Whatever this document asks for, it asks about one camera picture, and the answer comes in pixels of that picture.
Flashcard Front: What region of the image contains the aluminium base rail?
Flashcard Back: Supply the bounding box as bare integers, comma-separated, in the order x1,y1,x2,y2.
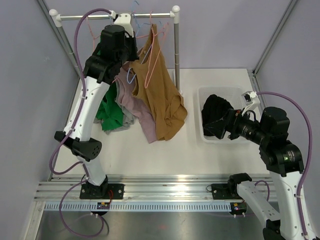
34,174,307,213

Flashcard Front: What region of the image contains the white plastic basket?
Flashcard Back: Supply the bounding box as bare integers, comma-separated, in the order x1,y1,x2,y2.
197,85,248,144

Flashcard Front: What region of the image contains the grey tank top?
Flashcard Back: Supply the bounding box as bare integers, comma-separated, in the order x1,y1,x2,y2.
101,99,135,135

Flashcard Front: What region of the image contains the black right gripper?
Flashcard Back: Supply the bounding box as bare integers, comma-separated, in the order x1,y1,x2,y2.
205,107,270,145

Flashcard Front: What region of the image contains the white clothes rack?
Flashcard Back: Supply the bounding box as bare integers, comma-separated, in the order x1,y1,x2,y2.
48,5,180,90

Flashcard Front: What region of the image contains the light blue wire hanger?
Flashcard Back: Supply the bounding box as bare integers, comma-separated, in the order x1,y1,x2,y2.
126,0,154,84

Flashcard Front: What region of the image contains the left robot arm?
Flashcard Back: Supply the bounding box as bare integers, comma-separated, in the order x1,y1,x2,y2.
54,23,138,200

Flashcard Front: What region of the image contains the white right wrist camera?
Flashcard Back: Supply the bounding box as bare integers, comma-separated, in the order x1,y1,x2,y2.
242,91,261,115

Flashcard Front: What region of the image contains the mustard brown tank top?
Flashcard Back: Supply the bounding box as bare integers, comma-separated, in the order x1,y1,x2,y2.
129,28,188,141

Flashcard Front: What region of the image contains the mauve pink tank top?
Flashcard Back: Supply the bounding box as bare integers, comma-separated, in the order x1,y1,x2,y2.
115,68,157,144

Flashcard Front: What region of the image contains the green tank top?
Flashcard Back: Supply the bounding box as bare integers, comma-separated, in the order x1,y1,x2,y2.
93,47,124,132

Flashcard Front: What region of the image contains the pink hanger under green top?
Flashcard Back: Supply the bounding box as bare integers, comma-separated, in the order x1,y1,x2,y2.
86,17,101,52

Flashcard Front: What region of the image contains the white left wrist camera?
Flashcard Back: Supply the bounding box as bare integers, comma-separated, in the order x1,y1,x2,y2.
110,10,134,37

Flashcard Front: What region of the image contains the black tank top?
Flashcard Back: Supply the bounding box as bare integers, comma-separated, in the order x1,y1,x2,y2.
201,94,234,125

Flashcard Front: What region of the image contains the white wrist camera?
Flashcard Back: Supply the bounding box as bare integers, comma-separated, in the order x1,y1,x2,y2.
242,91,261,115
110,10,134,37

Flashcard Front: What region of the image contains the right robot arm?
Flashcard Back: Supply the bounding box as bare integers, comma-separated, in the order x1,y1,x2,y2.
204,107,317,240

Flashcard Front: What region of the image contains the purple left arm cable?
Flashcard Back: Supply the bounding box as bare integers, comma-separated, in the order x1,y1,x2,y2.
48,8,113,237

